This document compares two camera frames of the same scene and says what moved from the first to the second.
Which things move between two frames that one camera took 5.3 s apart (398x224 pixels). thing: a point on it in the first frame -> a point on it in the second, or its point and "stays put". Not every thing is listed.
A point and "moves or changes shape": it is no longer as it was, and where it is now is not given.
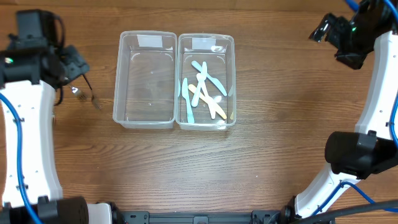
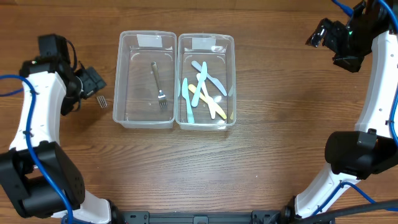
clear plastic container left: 145,79 stays put
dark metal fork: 94,101 -> 102,102
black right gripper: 337,30 stays put
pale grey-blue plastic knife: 213,80 stays put
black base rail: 284,216 stays put
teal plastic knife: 185,92 stays put
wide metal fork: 81,94 moves or changes shape
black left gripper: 74,63 -> 91,82
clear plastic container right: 206,81 stays put
